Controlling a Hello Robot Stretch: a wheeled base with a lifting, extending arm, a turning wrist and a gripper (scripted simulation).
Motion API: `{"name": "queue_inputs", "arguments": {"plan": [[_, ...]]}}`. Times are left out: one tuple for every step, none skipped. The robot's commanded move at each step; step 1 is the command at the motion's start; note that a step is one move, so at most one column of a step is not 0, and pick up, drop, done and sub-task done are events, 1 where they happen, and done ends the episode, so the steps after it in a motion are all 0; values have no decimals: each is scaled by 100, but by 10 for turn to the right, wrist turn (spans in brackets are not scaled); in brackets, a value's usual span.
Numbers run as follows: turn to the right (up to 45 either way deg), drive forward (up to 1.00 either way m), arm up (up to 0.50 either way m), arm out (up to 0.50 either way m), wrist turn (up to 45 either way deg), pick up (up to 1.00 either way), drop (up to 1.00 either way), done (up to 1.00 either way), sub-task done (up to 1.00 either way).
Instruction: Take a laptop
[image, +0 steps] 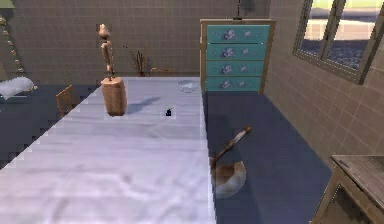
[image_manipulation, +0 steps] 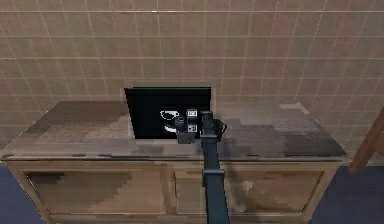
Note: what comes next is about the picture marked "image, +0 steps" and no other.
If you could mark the small black object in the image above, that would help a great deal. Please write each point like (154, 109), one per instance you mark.
(168, 113)

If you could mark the glass bowl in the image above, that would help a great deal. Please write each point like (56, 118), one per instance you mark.
(188, 86)

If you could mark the brown white tilted chair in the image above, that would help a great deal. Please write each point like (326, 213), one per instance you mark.
(227, 173)

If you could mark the teal chest of drawers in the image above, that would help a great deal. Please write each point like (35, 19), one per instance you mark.
(237, 56)

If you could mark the brown twig plant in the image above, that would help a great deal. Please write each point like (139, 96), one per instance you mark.
(140, 63)

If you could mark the wooden figure statue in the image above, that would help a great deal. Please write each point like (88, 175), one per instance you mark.
(113, 93)

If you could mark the white marble table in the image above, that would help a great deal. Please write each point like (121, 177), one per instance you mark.
(110, 160)

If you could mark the dark lamp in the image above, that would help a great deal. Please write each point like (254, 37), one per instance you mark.
(245, 8)

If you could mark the wooden chair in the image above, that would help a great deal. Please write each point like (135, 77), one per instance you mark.
(67, 99)

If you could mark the grey framed window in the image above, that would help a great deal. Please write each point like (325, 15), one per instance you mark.
(340, 35)

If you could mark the white cushion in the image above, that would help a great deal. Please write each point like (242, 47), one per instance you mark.
(15, 86)

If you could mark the weathered wooden cabinet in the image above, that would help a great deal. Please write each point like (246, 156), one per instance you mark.
(356, 190)

